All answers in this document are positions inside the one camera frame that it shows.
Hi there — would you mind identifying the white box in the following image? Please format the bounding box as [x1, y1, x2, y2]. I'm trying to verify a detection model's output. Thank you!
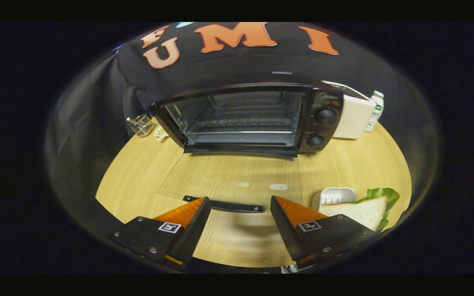
[332, 81, 376, 139]

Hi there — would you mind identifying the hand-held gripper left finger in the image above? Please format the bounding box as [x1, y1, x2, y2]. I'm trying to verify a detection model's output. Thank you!
[112, 196, 212, 271]

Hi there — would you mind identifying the black toaster oven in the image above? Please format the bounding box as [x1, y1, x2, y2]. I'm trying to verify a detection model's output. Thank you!
[151, 81, 344, 214]

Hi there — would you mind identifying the lettuce and ham sandwich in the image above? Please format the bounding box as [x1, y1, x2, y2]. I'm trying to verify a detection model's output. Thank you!
[318, 187, 401, 232]

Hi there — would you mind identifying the clear glass cup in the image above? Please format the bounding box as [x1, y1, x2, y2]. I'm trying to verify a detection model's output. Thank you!
[126, 114, 156, 137]

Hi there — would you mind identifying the white bottle with green label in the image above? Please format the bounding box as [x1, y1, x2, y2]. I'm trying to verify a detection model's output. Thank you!
[364, 90, 385, 133]

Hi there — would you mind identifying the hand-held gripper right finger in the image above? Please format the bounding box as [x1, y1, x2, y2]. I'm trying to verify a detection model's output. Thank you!
[270, 195, 378, 268]

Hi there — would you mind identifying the white slotted tray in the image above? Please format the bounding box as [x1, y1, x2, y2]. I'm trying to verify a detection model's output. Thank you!
[311, 187, 357, 211]

